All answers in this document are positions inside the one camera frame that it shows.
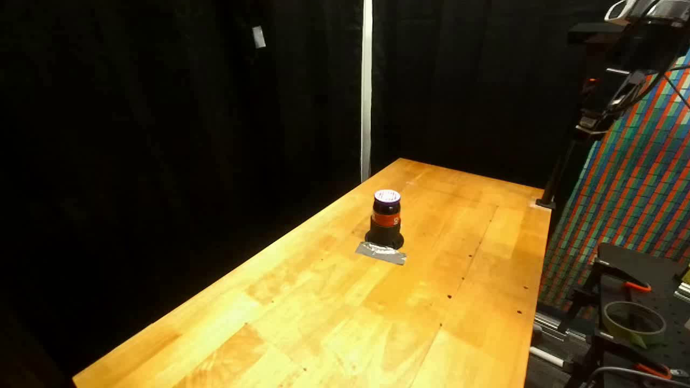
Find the white vertical pole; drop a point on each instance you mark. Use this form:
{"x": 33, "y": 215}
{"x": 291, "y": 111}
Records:
{"x": 367, "y": 90}

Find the aluminium rail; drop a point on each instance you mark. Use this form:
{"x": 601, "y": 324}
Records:
{"x": 550, "y": 344}

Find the orange black clamp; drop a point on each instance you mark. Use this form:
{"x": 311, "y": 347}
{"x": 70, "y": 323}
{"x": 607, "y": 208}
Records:
{"x": 637, "y": 288}

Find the black perforated plate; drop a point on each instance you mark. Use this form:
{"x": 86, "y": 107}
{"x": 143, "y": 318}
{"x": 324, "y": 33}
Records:
{"x": 648, "y": 270}

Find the grey square base plate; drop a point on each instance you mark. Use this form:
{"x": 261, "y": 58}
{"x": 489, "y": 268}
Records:
{"x": 373, "y": 250}

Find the dark upside-down cup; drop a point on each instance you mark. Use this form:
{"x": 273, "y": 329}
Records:
{"x": 387, "y": 235}

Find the white tag on curtain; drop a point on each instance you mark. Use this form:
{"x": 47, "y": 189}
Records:
{"x": 259, "y": 38}

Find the black curtain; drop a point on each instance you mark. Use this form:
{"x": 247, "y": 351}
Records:
{"x": 143, "y": 144}

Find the colourful striped cloth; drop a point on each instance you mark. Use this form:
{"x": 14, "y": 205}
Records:
{"x": 632, "y": 187}

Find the beige tape roll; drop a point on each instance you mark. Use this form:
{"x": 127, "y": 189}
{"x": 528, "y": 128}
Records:
{"x": 632, "y": 333}

